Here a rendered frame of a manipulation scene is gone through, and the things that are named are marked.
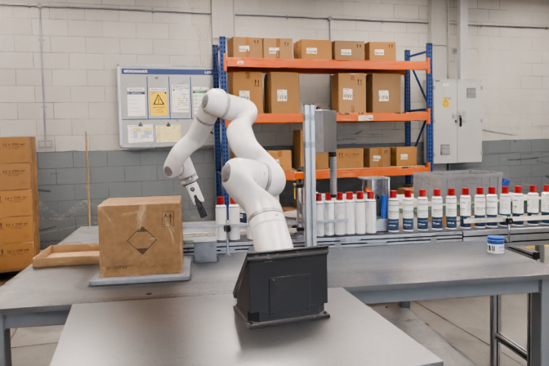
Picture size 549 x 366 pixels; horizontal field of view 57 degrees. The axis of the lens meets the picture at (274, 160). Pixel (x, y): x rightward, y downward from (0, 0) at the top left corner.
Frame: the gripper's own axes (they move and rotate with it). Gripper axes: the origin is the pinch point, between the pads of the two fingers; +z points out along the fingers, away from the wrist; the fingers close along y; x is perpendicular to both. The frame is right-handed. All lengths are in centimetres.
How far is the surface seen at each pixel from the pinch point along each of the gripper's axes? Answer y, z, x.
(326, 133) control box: -16, -14, -64
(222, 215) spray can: -2.3, 4.1, -8.2
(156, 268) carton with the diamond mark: -42.7, 6.6, 21.3
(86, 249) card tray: 12, -3, 58
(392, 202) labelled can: -3, 30, -86
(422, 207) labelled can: -3, 38, -99
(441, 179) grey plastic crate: 135, 66, -172
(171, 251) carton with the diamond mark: -42.6, 2.9, 13.5
